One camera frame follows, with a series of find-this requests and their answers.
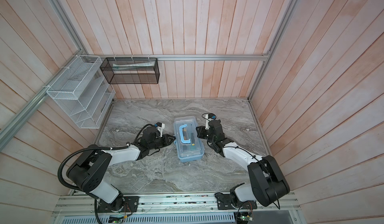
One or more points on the aluminium mounting rail base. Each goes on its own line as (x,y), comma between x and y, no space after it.
(178,208)

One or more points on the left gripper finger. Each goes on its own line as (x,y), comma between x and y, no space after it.
(168,142)
(168,137)

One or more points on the white wire mesh shelf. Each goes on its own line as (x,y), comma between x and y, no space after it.
(81,93)

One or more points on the horizontal aluminium wall rail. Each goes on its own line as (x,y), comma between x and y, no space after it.
(193,57)

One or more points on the black mesh basket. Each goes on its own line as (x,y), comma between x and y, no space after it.
(131,70)

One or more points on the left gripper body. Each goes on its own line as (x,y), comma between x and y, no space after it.
(159,142)

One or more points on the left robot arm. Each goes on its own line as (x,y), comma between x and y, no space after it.
(88,171)

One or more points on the blue plastic tool box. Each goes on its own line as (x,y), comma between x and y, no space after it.
(189,146)

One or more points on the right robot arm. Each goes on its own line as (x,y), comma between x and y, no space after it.
(267,182)

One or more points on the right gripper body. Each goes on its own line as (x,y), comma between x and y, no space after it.
(205,134)

